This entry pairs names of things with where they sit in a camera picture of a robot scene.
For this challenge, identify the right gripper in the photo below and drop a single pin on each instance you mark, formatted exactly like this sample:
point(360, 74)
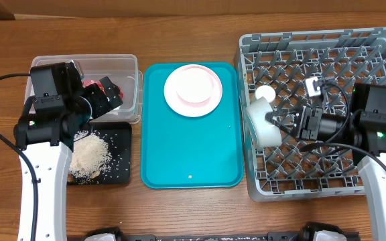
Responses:
point(306, 122)

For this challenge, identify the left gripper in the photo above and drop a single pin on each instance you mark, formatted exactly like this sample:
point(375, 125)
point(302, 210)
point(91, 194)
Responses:
point(103, 105)

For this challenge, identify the grey metal bowl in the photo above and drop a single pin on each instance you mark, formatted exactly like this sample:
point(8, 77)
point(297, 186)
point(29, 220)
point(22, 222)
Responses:
point(264, 133)

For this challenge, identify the red snack wrapper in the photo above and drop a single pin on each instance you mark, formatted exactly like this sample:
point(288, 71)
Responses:
point(104, 84)

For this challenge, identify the cream cup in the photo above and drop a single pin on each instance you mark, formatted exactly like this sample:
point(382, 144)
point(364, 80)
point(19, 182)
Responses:
point(266, 92)

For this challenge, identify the white rice pile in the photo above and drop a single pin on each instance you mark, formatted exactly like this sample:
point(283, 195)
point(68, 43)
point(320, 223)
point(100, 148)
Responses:
point(89, 155)

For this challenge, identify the white pink plate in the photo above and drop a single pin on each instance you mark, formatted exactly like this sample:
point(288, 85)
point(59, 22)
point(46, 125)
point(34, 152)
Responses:
point(188, 109)

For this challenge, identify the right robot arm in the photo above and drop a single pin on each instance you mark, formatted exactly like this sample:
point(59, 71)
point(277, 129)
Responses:
point(363, 133)

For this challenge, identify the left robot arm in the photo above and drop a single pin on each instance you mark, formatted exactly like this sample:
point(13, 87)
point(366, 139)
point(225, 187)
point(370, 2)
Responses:
point(62, 103)

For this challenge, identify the grey dishwasher rack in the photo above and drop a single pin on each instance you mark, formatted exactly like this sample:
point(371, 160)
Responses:
point(339, 58)

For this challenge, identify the clear plastic bin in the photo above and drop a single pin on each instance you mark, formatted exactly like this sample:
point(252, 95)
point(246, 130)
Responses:
point(122, 69)

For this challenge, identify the black tray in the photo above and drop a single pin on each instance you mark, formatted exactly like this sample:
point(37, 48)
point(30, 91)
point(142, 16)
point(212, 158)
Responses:
point(119, 147)

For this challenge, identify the teal serving tray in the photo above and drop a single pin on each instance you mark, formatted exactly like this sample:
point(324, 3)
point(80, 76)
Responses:
point(190, 152)

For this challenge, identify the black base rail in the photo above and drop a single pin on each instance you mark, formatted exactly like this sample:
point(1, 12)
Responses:
point(312, 231)

